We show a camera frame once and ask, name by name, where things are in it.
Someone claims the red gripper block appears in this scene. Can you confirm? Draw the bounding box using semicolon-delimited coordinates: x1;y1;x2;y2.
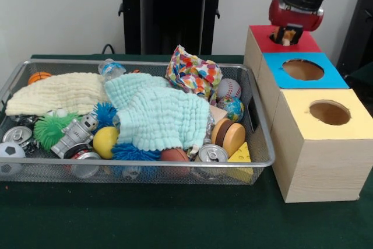
268;0;325;44

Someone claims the brown bear plush toy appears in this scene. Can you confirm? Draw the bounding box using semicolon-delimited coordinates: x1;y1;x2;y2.
272;26;297;47

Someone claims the multicoloured dotted cloth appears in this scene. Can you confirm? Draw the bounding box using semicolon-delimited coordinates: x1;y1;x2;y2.
165;44;224;106

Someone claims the mint green waffle cloth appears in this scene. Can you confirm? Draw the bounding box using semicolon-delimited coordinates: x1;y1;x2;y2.
104;73;211;150

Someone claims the wooden box with three holes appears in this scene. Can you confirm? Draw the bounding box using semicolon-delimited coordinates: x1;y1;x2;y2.
243;24;365;203

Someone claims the shallow clear mesh bin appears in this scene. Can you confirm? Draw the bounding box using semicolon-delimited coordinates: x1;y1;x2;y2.
0;58;277;186

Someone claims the black stand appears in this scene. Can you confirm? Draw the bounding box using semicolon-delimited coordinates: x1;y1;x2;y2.
336;0;373;78

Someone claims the globe print ball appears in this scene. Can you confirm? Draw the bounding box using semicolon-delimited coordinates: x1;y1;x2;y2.
217;95;245;123

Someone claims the wooden burger toy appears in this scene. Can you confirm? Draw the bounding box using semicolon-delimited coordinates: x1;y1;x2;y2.
210;117;247;157

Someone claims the yellow cheese wedge toy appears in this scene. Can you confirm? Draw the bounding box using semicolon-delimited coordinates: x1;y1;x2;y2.
227;141;254;185

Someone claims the silver drink can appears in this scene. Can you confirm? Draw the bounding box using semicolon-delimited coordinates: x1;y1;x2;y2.
198;143;230;163

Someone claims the blue spiky ball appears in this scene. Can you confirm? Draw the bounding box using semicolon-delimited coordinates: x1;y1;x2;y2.
110;143;161;162

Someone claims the dark green tablecloth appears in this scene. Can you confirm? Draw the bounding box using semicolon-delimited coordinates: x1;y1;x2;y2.
0;53;373;249

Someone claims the cream waffle cloth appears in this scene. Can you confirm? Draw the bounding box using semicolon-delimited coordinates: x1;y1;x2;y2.
5;72;110;117

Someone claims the green spiky toy with eyes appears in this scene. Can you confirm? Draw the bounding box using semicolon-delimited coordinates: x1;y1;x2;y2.
33;113;82;152

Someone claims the small soccer ball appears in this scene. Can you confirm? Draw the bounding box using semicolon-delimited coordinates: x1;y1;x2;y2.
0;141;26;176

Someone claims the black looped cable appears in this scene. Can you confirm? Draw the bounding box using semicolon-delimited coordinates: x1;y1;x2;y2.
101;43;117;55

